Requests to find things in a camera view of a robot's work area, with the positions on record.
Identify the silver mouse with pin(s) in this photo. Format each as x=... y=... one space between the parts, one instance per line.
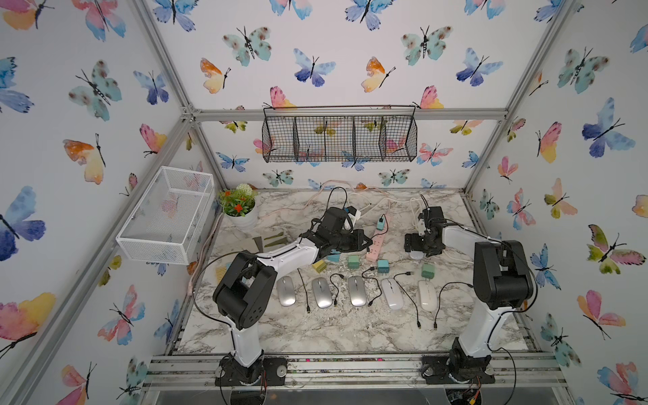
x=286 y=291
x=357 y=291

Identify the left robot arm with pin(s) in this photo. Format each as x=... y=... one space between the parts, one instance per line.
x=243 y=294

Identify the blue power strip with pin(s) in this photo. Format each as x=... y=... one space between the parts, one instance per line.
x=334 y=257

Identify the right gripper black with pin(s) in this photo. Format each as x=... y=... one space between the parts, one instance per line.
x=413 y=237

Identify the white mesh wall basket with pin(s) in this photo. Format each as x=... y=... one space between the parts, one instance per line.
x=169 y=218

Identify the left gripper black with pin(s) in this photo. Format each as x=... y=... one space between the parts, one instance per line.
x=357 y=246

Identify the green charger front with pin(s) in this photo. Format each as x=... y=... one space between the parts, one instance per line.
x=353 y=262

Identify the lavender mouse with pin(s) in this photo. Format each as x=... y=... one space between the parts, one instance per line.
x=416 y=255

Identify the black wire wall basket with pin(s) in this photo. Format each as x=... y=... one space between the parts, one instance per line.
x=328 y=134

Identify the green charger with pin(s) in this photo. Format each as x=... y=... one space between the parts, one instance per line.
x=428 y=271
x=353 y=262

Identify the grey mouse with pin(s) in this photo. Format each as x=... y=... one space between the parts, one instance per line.
x=322 y=293

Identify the pink power strip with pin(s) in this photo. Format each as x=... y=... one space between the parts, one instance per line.
x=377 y=242

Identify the potted plant white pot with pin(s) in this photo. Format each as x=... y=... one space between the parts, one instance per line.
x=240 y=206

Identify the teal charger back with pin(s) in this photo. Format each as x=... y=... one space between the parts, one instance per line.
x=381 y=223

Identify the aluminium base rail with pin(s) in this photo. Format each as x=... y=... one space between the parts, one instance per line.
x=330 y=371

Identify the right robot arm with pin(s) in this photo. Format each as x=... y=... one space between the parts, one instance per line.
x=501 y=281

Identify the teal charger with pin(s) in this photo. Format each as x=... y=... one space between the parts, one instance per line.
x=383 y=266
x=381 y=223

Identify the white mouse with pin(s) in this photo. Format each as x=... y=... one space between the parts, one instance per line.
x=427 y=296
x=393 y=294

